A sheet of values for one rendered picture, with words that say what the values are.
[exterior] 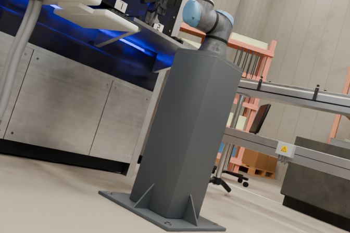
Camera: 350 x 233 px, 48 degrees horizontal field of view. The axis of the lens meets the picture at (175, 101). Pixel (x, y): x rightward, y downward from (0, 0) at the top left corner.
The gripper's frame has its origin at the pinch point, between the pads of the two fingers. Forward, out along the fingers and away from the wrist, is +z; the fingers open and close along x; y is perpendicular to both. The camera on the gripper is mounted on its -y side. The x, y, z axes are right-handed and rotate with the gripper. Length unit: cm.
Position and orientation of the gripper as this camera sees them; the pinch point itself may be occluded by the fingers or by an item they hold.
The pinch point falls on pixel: (147, 24)
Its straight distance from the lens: 237.8
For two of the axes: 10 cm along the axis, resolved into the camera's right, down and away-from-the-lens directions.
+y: 6.4, 2.5, 7.3
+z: -3.1, 9.5, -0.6
